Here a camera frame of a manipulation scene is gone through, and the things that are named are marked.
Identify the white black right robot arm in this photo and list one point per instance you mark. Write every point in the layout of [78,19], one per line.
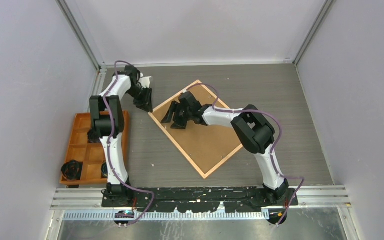
[253,130]

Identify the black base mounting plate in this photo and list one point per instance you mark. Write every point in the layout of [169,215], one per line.
[243,199]

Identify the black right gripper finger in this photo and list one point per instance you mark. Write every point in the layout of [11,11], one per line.
[170,113]
[179,123]

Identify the light wooden picture frame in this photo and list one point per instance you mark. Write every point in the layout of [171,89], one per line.
[178,149]

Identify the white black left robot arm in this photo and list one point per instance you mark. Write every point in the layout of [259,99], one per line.
[108,122]

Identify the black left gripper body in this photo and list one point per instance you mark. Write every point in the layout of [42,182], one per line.
[135,91]

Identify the orange compartment tray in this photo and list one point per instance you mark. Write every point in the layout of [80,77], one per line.
[90,155]

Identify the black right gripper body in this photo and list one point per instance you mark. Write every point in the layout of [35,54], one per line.
[180,112]

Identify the aluminium rail front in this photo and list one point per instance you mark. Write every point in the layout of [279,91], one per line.
[81,204]

